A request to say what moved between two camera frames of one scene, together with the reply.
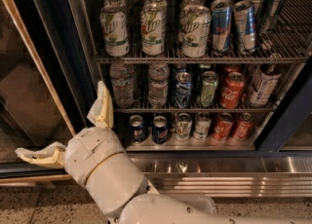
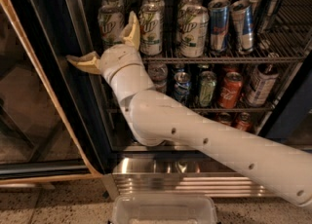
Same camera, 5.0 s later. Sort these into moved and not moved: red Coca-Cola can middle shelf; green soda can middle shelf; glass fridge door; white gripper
Moved: white gripper
Not moved: glass fridge door; red Coca-Cola can middle shelf; green soda can middle shelf
